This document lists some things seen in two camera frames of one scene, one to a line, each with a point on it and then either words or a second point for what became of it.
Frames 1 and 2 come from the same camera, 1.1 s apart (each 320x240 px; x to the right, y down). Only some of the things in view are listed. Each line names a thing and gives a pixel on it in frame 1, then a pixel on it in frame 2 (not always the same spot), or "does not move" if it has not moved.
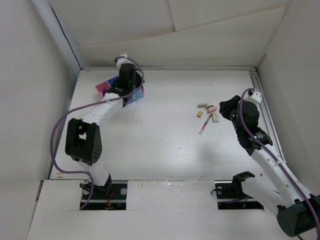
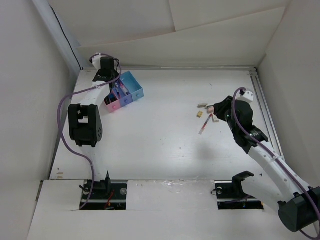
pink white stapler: x=210 y=109 does not move
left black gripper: x=139 y=77 → x=116 y=73
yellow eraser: x=199 y=114 does not move
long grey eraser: x=202 y=105 does not move
